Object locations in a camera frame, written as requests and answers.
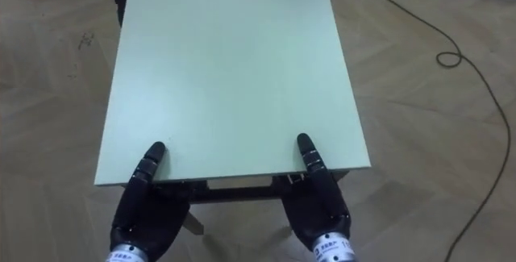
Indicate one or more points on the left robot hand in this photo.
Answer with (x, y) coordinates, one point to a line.
(147, 213)

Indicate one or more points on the white table with black frame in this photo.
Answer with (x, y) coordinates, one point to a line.
(234, 76)

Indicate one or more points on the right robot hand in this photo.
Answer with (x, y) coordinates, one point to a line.
(318, 209)

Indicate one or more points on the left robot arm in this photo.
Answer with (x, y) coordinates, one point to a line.
(128, 254)

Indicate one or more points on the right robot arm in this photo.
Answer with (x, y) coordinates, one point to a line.
(334, 248)

